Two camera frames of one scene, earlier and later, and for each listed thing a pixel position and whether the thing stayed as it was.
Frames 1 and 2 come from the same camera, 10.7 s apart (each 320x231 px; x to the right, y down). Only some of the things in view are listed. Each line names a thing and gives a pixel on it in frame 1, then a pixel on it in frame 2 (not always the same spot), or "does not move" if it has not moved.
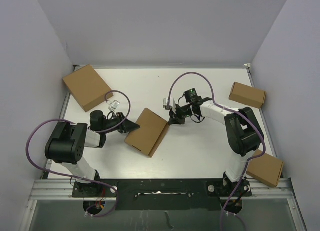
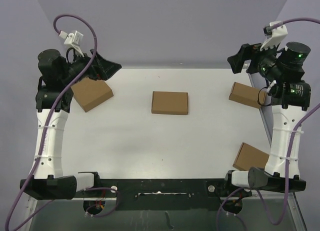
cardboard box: x=88 y=87 does not move
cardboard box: x=152 y=129 to x=169 y=103
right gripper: x=173 y=119 to x=248 y=51
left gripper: x=128 y=126 to x=101 y=68
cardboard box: x=247 y=95 does not move
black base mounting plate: x=171 y=194 does not move
